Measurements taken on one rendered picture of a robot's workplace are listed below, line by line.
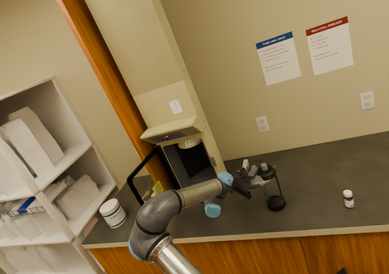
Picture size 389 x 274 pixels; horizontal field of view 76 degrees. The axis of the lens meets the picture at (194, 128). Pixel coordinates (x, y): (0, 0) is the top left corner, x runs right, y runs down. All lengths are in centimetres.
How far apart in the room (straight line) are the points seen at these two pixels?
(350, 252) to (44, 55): 232
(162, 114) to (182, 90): 19
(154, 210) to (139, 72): 75
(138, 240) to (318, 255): 92
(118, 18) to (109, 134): 114
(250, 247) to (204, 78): 106
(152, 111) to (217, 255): 90
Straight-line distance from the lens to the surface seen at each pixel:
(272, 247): 147
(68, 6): 141
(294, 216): 138
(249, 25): 161
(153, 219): 89
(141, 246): 96
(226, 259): 160
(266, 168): 129
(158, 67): 130
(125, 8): 133
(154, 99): 137
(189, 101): 131
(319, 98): 175
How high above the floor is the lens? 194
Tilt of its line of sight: 21 degrees down
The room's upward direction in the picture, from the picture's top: 23 degrees counter-clockwise
